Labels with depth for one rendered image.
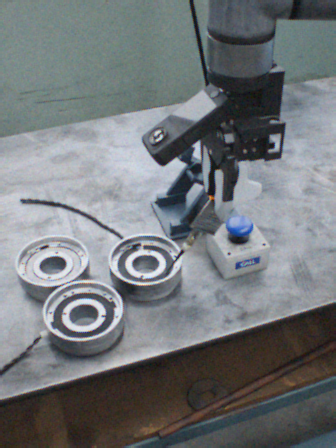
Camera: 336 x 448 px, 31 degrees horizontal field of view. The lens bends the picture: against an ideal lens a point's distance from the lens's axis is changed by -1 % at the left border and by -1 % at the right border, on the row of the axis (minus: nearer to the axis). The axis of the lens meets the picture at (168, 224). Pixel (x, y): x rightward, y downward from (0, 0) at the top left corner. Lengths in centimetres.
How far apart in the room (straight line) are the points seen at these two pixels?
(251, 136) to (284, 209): 33
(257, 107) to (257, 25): 12
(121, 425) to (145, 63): 179
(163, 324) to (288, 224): 29
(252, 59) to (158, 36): 188
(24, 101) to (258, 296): 178
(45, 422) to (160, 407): 19
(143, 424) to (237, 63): 62
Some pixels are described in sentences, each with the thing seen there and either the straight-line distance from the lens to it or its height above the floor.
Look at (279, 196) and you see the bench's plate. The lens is 106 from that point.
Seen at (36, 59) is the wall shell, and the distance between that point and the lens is 244.
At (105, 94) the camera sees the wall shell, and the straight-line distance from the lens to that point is 257.
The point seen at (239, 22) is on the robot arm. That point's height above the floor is 120.
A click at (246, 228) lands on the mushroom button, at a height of 87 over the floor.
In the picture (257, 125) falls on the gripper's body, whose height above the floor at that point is 107.
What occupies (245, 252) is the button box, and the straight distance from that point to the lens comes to 88.
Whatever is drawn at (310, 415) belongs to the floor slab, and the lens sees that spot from 174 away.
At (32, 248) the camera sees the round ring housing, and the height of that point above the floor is 83.
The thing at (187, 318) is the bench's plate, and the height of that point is 80.
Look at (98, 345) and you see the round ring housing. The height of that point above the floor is 82.
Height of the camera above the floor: 144
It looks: 41 degrees down
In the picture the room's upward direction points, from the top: straight up
